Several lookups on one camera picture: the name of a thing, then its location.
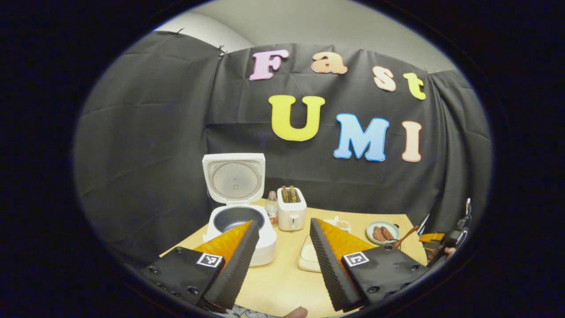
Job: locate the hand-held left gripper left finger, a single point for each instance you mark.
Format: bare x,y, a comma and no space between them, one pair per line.
236,269

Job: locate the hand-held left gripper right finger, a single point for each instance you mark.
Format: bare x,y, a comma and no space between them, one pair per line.
329,269

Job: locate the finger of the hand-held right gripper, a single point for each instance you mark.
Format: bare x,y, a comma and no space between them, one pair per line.
431,237
431,247

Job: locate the clear container of rice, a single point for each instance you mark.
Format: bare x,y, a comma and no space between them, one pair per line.
308,256

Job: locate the brown wooden spoon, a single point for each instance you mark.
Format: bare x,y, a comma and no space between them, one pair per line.
406,236

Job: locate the white chopstick holder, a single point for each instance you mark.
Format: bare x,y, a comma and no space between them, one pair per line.
291,216

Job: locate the white rice cooker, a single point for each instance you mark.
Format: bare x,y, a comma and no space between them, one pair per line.
234,179

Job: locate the metal stand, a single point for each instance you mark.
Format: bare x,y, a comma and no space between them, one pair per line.
468,207

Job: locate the white divided grain dish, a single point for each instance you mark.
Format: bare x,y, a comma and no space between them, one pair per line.
342,224

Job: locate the pale green plate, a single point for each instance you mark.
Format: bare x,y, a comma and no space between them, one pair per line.
371,229

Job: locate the small clear bottle red label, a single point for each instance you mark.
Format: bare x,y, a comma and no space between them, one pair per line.
272,212

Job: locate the black backdrop cloth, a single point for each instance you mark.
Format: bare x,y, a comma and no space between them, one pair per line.
154,154

